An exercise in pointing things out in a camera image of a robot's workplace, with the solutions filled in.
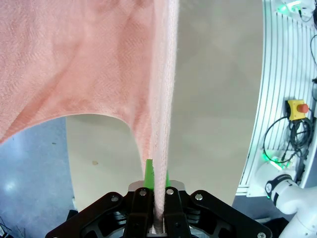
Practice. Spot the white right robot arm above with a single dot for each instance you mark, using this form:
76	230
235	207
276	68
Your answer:
284	8

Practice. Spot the pink towel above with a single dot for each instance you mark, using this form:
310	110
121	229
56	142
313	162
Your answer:
74	62

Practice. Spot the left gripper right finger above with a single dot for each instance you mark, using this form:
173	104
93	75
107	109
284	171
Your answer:
178	213

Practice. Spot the yellow emergency stop button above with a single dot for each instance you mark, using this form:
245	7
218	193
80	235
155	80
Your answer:
294	111

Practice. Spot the white ribbed mounting plate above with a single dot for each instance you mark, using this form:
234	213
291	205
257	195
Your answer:
272	74

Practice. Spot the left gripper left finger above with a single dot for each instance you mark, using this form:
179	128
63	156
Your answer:
138	210

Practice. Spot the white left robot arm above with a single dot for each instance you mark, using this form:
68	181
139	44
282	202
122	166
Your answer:
292	198

